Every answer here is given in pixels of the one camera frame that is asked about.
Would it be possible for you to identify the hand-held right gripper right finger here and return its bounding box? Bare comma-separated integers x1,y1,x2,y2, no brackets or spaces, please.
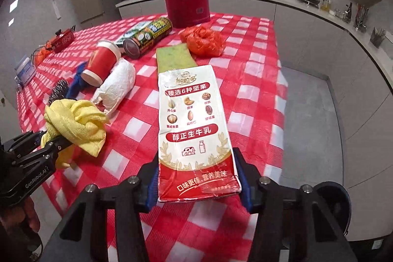
232,147,360,262

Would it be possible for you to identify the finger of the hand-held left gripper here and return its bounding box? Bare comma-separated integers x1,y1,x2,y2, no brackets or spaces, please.
11,136,76,165
2,131,50,152

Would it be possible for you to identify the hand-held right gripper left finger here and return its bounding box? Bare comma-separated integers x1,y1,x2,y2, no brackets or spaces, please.
46,154,160,262

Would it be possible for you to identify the yellow cloth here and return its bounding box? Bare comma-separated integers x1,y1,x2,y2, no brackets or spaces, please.
41,99,110,170

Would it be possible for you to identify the steel wool scrubber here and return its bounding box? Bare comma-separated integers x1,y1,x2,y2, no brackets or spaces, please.
47,79,70,106

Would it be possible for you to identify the blue cloth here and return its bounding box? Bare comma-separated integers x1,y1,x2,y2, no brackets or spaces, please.
66,61,93,100

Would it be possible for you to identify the white red milk carton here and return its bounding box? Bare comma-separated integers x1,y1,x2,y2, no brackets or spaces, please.
157,65,243,204

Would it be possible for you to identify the black round bin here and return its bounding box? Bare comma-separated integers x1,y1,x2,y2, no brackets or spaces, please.
313,181,352,242

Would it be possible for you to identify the white paper towel wad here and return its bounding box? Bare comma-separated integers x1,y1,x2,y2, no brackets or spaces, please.
91,58,136,114

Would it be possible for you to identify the red paper cup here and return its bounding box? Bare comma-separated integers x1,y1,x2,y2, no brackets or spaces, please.
81,39,122,86

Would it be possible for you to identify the yellow green sponge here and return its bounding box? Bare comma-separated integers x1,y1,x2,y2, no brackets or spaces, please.
155,45,197,74

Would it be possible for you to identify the printed drink can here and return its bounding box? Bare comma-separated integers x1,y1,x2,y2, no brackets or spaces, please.
123,16,173,59

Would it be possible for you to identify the person's left hand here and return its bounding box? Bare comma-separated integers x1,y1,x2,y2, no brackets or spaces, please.
0,197,41,239

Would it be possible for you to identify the white blue packet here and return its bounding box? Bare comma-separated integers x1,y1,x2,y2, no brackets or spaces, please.
14,55,37,87

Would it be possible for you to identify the small red box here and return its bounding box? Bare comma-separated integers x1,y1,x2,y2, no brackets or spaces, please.
51,29,75,53

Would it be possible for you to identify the red checkered tablecloth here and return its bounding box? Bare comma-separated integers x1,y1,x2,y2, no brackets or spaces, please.
17,13,289,262

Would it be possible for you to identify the orange plastic bag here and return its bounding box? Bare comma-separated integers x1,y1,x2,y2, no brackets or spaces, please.
180,24,226,57

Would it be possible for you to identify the chopstick holder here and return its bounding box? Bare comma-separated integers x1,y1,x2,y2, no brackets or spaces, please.
369,27,387,48

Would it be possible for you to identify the dark glass bottle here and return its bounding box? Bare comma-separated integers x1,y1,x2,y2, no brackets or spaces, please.
342,2,353,24

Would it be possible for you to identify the utensil holder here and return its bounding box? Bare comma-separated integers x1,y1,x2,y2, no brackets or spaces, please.
353,4,369,32

